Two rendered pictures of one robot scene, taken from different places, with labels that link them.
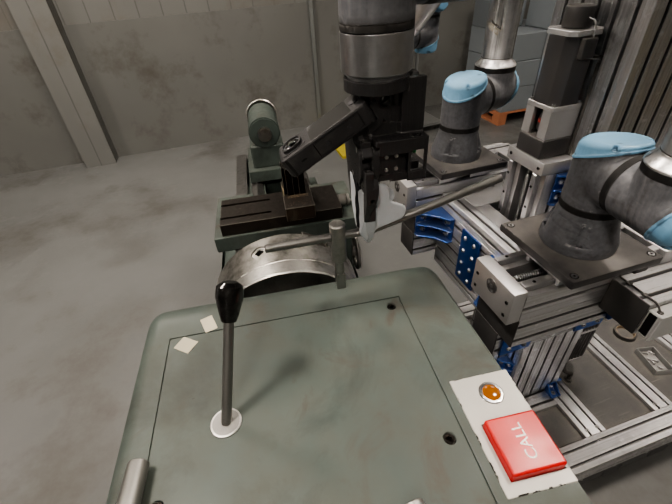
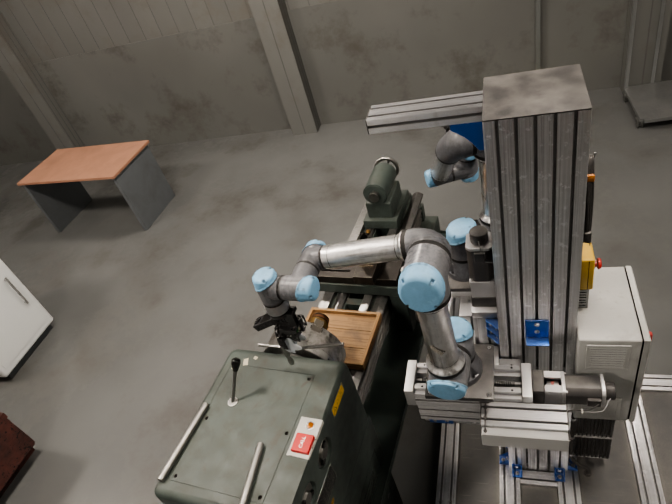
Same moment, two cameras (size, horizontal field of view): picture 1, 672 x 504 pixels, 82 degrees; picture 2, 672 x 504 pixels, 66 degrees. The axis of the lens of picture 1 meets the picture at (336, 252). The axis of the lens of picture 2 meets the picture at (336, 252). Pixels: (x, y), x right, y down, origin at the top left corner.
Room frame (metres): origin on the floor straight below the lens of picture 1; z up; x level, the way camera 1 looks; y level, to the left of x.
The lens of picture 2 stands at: (-0.34, -0.99, 2.69)
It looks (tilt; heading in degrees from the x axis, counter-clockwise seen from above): 39 degrees down; 40
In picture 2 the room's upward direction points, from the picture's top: 19 degrees counter-clockwise
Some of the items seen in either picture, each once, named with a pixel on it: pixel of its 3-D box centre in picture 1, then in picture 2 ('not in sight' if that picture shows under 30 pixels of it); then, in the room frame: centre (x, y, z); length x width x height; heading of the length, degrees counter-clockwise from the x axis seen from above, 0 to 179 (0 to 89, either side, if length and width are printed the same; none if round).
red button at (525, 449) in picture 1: (522, 444); (303, 443); (0.19, -0.18, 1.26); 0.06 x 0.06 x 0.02; 9
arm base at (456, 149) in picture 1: (457, 138); (464, 260); (1.14, -0.40, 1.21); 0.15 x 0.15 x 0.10
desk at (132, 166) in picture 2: not in sight; (100, 188); (2.28, 3.97, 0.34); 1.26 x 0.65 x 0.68; 102
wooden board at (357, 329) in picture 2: not in sight; (336, 336); (0.85, 0.15, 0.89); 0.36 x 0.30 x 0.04; 99
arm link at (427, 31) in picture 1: (423, 34); (464, 168); (1.42, -0.34, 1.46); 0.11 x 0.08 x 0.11; 126
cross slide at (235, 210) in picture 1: (280, 208); (360, 268); (1.24, 0.19, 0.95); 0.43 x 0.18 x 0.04; 99
